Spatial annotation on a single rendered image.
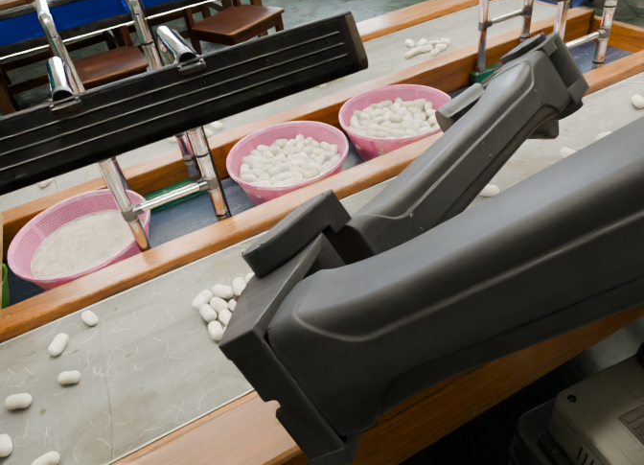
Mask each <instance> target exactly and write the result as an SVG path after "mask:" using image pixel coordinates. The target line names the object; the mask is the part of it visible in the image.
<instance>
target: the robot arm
mask: <svg viewBox="0 0 644 465"><path fill-rule="evenodd" d="M499 60H500V62H499V63H498V65H497V66H496V68H495V70H494V73H492V74H491V75H490V76H489V77H488V78H486V79H485V80H483V81H482V82H481V83H475V84H474V85H473V86H471V87H470V88H468V89H467V90H465V91H464V92H463V93H461V94H460V95H458V96H454V97H452V98H451V99H450V102H448V103H447V104H445V105H444V106H442V107H441V108H439V109H438V110H436V111H435V118H436V121H437V123H438V125H439V127H440V129H441V130H442V132H443V133H444V134H443V135H442V136H440V137H439V138H438V139H437V140H436V141H435V142H434V143H433V144H432V145H431V146H430V147H428V148H427V149H426V150H425V151H424V152H423V153H422V154H421V155H420V156H419V157H417V158H416V159H415V160H414V161H413V162H412V163H411V164H410V165H409V166H408V167H407V168H405V169H404V170H403V171H402V172H401V173H400V174H399V175H398V176H397V177H395V178H394V179H393V180H392V181H391V182H390V183H389V184H388V185H387V186H386V187H385V188H383V189H382V190H381V191H380V192H379V193H378V194H377V195H376V196H375V197H374V198H372V199H371V200H370V201H369V202H368V203H367V204H365V205H364V206H363V207H362V208H360V209H359V210H358V211H356V212H355V213H354V214H353V215H351V216H350V215H349V213H348V212H347V210H346V209H345V208H344V206H343V205H342V203H341V202H340V200H339V199H338V198H337V196H336V195H335V193H334V191H333V190H332V189H330V190H327V191H325V192H323V193H321V194H319V195H317V196H315V197H313V198H311V199H309V200H307V201H306V202H303V203H301V205H300V206H298V207H297V208H296V209H295V210H293V211H292V212H291V213H290V214H288V215H287V216H286V217H285V218H283V219H282V220H281V221H280V222H278V223H277V224H276V225H275V226H273V227H272V228H271V229H270V230H268V231H267V232H266V233H265V234H264V235H262V237H261V238H260V239H258V240H257V241H256V242H255V243H253V244H252V245H251V246H250V247H248V248H247V249H246V250H244V251H243V252H242V253H241V256H242V257H243V259H244V260H245V261H246V263H247V264H248V265H249V267H250V268H251V269H252V271H253V272H254V273H255V274H254V275H253V276H252V277H251V278H250V279H249V280H248V282H247V283H246V285H245V288H244V289H243V290H242V291H241V294H240V297H239V299H238V301H237V304H236V306H235V308H234V311H233V312H232V314H231V317H230V319H229V321H228V324H227V326H226V328H225V331H224V333H223V335H222V338H221V340H220V342H219V345H218V348H219V350H220V351H221V352H222V353H223V355H224V356H225V357H226V358H227V359H228V360H231V361H232V362H233V363H234V364H235V365H236V366H237V368H238V369H239V370H240V371H241V373H242V374H243V376H244V377H245V378H246V379H247V381H248V382H249V383H250V384H251V386H252V387H253V388H254V390H255V391H256V392H257V393H258V395H259V396H260V397H261V399H262V400H263V401H264V402H269V401H277V402H278V403H279V405H280V407H279V408H277V409H276V418H277V419H278V421H279V422H280V423H281V424H282V426H283V427H284V428H285V430H286V431H287V432H288V434H289V435H290V436H291V438H292V439H293V440H294V441H295V443H296V444H297V445H298V446H299V448H300V449H301V450H302V452H303V453H304V454H305V455H306V459H307V461H308V462H309V464H310V465H346V464H349V463H352V462H353V461H354V458H356V455H357V449H358V445H359V442H360V438H361V435H362V432H363V430H365V429H368V428H370V427H372V426H374V425H375V422H376V420H378V419H379V418H380V417H381V416H382V415H384V414H385V413H387V412H388V411H390V410H391V409H392V408H394V407H396V406H398V405H399V404H401V403H403V402H404V401H406V400H407V399H409V398H411V397H413V396H414V395H416V394H418V393H420V392H422V391H424V390H425V389H427V388H430V387H432V386H434V385H436V384H438V383H440V382H442V381H445V380H447V379H449V378H452V377H454V376H456V375H458V374H461V373H463V372H466V371H469V370H471V369H474V368H476V367H478V366H481V365H483V364H486V363H489V362H491V361H494V360H498V359H501V358H503V357H506V356H509V355H511V354H514V353H515V352H518V351H521V350H523V349H526V348H529V347H531V346H534V345H536V344H539V343H542V342H544V341H547V340H549V339H551V338H554V337H558V336H561V335H563V334H566V333H568V332H571V331H574V330H576V329H579V328H582V327H584V326H587V325H588V324H591V323H594V322H596V321H599V320H601V319H604V318H607V317H609V316H612V315H615V314H619V313H621V312H624V311H626V310H628V309H631V308H634V307H636V306H639V305H641V304H644V115H643V116H642V117H640V118H638V119H636V120H634V121H632V122H630V123H628V124H627V125H625V126H623V127H621V128H619V129H617V130H615V131H614V132H612V133H610V134H608V135H606V136H604V137H602V138H601V139H599V140H597V141H595V142H593V143H591V144H589V145H587V146H586V147H584V148H582V149H580V150H578V151H575V152H574V153H572V154H570V155H569V156H567V157H565V158H563V159H561V160H560V161H558V162H556V163H554V164H552V165H550V166H548V167H547V168H545V169H543V170H541V171H539V172H537V173H535V174H533V175H531V176H529V177H527V178H525V179H523V180H521V182H519V183H517V184H515V185H513V186H511V187H509V188H507V189H506V190H504V191H502V192H500V193H498V194H496V195H494V196H493V197H491V198H488V199H486V200H484V201H482V202H480V203H479V204H477V205H475V206H473V207H472V208H470V209H468V210H466V209H467V208H468V207H469V206H470V204H471V203H472V202H473V201H474V200H475V198H476V197H477V196H478V195H479V194H480V193H481V192H482V190H483V189H484V188H485V187H486V186H487V185H488V184H489V182H490V181H491V180H492V179H493V178H494V177H495V175H496V174H497V173H498V172H499V171H500V170H501V168H502V167H503V166H504V165H505V164H506V163H507V162H508V160H509V159H510V158H511V157H512V156H513V155H514V153H515V152H516V151H517V150H518V149H519V148H520V146H521V145H522V144H523V143H524V142H525V141H526V140H527V139H536V140H554V139H556V138H557V137H558V136H559V134H560V129H559V120H561V119H563V118H566V117H568V116H569V115H571V114H573V113H575V112H576V111H578V110H579V109H580V108H581V107H582V106H583V105H584V103H583V101H582V99H583V98H582V97H583V96H584V95H585V94H586V92H587V91H588V90H589V85H588V83H587V81H586V79H585V77H584V76H583V74H582V72H581V71H580V69H579V67H578V65H577V64H576V62H575V60H574V59H573V57H572V56H571V54H570V53H569V51H568V49H567V48H566V46H565V44H564V42H563V40H562V38H561V37H560V35H559V33H558V31H557V32H554V33H552V34H550V35H547V36H545V34H544V33H541V34H539V35H535V36H533V37H531V38H529V39H527V40H525V41H523V42H521V44H519V45H518V46H517V47H516V48H514V49H513V50H512V51H510V52H509V53H507V54H505V55H504V56H503V57H502V58H500V59H499ZM465 210H466V211H465ZM464 211H465V212H464Z"/></svg>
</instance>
